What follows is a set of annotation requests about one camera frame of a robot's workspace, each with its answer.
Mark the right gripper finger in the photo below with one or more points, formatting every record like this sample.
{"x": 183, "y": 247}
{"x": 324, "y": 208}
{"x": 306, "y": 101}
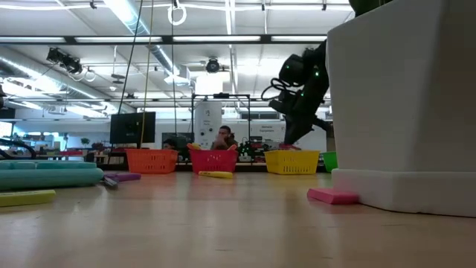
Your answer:
{"x": 292, "y": 134}
{"x": 305, "y": 129}

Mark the yellow and black pen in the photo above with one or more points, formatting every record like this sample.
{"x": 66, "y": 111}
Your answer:
{"x": 215, "y": 174}

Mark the silver pencil yellow cap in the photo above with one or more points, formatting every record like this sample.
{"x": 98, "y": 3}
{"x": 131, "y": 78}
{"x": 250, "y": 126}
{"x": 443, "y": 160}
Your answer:
{"x": 199, "y": 146}

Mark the white plant pot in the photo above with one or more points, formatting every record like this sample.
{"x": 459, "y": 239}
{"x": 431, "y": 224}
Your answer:
{"x": 401, "y": 111}

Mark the black background robot arm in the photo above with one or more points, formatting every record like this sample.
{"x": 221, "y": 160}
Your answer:
{"x": 247, "y": 150}

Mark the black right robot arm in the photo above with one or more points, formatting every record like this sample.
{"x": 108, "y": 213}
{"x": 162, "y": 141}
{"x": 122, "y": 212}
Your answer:
{"x": 320, "y": 63}

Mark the yellow plastic basket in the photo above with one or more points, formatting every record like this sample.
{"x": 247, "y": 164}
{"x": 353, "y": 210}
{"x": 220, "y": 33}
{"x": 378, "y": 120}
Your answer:
{"x": 292, "y": 162}

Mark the green plastic basket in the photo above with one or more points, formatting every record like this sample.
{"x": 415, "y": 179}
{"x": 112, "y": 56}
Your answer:
{"x": 330, "y": 162}

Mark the person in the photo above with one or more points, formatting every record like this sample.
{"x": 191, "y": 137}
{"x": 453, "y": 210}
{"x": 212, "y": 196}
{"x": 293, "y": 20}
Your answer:
{"x": 170, "y": 144}
{"x": 224, "y": 139}

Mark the black overhead light beam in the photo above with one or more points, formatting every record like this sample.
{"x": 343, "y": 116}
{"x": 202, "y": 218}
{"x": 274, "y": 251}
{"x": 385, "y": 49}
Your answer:
{"x": 266, "y": 38}

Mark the red plastic basket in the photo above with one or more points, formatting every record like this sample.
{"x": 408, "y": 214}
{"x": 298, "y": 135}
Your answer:
{"x": 213, "y": 162}

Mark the white pillar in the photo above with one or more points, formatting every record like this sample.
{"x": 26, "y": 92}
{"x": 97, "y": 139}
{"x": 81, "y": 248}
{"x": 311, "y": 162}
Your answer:
{"x": 208, "y": 119}

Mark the orange plastic basket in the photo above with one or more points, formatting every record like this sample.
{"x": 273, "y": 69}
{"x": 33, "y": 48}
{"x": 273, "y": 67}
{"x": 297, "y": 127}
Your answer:
{"x": 150, "y": 161}

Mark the black monitor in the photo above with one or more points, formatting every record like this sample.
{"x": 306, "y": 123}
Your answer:
{"x": 132, "y": 128}

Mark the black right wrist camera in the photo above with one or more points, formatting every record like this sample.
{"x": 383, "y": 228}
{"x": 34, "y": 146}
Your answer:
{"x": 294, "y": 70}

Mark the black table frame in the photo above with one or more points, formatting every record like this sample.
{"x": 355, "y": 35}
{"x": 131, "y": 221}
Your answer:
{"x": 256, "y": 167}

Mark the black ceiling camera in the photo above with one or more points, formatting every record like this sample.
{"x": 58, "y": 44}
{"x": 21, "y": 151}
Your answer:
{"x": 212, "y": 66}
{"x": 63, "y": 59}

